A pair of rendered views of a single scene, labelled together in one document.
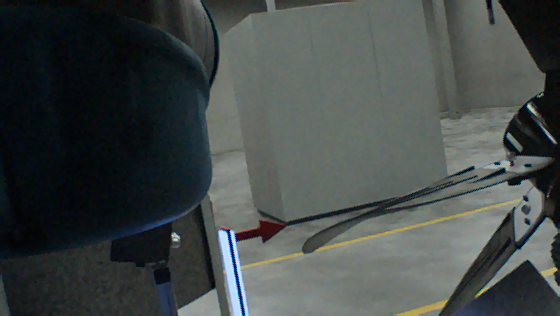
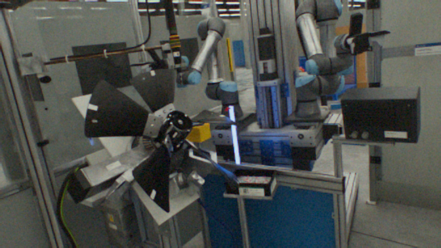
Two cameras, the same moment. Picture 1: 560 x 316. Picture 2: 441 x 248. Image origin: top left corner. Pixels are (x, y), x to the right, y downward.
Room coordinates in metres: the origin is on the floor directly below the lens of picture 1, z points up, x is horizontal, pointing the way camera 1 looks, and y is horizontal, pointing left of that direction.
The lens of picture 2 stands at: (1.97, -0.91, 1.49)
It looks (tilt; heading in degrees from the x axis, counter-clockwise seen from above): 14 degrees down; 148
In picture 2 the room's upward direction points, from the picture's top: 8 degrees counter-clockwise
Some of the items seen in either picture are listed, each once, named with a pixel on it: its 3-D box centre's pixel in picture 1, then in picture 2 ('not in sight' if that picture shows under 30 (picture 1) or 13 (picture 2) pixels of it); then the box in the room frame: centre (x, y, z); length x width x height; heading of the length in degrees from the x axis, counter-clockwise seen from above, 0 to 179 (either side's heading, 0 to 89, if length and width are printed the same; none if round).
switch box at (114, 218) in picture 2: not in sight; (121, 223); (0.50, -0.58, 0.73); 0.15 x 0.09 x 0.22; 19
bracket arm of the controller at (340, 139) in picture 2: (153, 263); (361, 140); (1.23, 0.28, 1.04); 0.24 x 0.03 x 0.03; 19
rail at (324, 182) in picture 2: not in sight; (256, 172); (0.72, 0.11, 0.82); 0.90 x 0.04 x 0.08; 19
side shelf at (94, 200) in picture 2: not in sight; (109, 186); (0.26, -0.55, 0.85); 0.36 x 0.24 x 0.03; 109
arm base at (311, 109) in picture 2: not in sight; (306, 106); (0.72, 0.55, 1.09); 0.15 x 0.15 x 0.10
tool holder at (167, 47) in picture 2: not in sight; (174, 55); (0.74, -0.27, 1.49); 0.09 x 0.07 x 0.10; 54
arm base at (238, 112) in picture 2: not in sight; (231, 109); (0.28, 0.32, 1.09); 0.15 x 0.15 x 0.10
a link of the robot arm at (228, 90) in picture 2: not in sight; (228, 92); (0.27, 0.32, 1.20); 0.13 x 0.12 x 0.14; 2
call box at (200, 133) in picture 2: not in sight; (195, 132); (0.35, -0.02, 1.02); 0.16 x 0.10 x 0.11; 19
